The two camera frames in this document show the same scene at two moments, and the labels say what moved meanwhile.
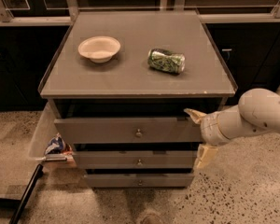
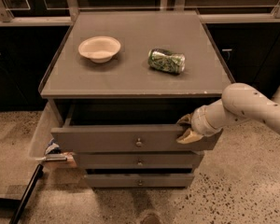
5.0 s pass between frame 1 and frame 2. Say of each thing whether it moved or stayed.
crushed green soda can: stayed
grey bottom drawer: stayed
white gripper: moved
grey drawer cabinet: stayed
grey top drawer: moved
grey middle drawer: stayed
